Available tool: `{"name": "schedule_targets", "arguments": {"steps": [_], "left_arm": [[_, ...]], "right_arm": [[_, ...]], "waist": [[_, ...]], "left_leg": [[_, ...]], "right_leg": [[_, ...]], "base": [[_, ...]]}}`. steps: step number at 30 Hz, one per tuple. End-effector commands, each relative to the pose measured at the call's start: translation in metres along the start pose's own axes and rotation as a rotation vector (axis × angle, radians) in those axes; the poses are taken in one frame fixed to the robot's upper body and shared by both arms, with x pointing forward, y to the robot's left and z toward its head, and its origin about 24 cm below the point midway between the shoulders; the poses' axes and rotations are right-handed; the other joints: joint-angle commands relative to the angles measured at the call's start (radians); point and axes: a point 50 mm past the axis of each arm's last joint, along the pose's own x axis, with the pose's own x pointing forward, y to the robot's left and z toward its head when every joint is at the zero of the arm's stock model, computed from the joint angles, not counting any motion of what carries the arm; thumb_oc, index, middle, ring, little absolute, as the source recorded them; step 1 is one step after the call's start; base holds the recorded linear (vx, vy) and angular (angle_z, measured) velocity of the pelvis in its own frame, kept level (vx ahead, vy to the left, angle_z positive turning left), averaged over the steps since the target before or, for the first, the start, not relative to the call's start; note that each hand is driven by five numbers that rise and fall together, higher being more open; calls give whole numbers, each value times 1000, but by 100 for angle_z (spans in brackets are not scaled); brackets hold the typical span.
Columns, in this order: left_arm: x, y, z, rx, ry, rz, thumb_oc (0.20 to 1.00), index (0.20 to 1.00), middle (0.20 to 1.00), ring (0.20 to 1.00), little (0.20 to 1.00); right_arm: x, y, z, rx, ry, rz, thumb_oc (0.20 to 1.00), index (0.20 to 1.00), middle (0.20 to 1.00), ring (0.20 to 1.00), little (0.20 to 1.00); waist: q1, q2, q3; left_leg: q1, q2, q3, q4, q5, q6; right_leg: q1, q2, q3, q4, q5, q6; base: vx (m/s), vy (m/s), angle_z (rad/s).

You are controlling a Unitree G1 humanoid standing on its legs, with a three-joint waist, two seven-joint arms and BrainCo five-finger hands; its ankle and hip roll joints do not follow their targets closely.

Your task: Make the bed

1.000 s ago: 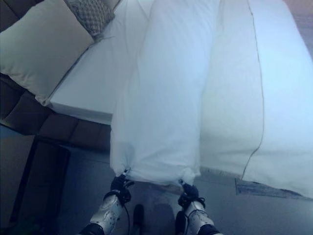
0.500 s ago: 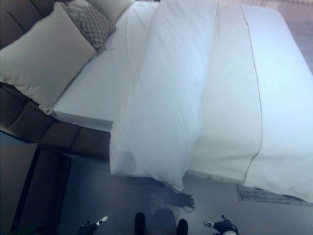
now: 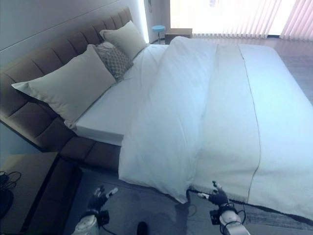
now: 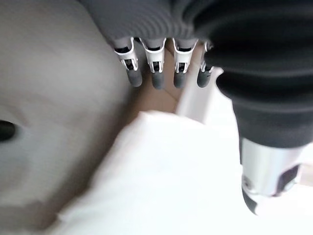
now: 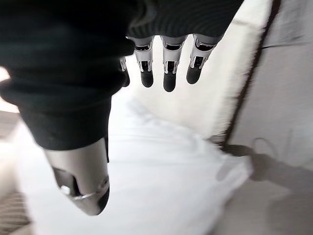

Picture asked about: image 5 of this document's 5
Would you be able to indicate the grey bed sheet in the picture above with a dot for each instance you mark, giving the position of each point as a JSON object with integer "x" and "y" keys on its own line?
{"x": 276, "y": 122}

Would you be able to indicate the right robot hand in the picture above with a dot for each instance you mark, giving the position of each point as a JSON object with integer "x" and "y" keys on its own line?
{"x": 61, "y": 61}

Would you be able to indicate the striped grey rug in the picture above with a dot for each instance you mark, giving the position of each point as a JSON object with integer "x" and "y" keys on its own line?
{"x": 11, "y": 210}

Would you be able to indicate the white pillow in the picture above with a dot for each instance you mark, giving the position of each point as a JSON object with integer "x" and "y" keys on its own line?
{"x": 203, "y": 85}

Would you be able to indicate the white duvet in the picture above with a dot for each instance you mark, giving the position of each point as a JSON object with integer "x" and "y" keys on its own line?
{"x": 156, "y": 171}

